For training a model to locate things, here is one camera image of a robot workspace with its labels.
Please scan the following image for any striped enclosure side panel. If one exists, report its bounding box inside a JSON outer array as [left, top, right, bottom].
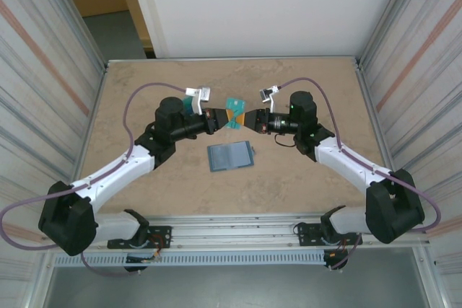
[[0, 0, 109, 308], [355, 0, 462, 308]]

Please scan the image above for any blue card holder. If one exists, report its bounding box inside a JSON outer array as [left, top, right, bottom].
[[206, 140, 258, 174]]

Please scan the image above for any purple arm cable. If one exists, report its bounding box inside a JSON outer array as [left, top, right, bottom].
[[278, 76, 442, 272], [0, 82, 188, 277]]

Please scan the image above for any grey slotted cable duct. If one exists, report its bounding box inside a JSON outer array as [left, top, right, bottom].
[[52, 250, 328, 268]]

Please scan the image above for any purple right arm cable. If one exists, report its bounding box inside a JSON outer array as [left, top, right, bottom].
[[278, 76, 442, 272]]

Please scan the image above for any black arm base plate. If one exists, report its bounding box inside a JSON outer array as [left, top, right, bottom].
[[295, 223, 364, 248], [107, 226, 173, 250]]

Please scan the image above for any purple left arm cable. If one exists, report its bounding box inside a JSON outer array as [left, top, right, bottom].
[[0, 82, 188, 277]]

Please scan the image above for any thin black right gripper cable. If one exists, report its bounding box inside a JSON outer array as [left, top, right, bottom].
[[273, 133, 296, 149]]

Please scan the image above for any aluminium mounting rail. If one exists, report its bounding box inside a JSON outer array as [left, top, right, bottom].
[[38, 213, 433, 252]]

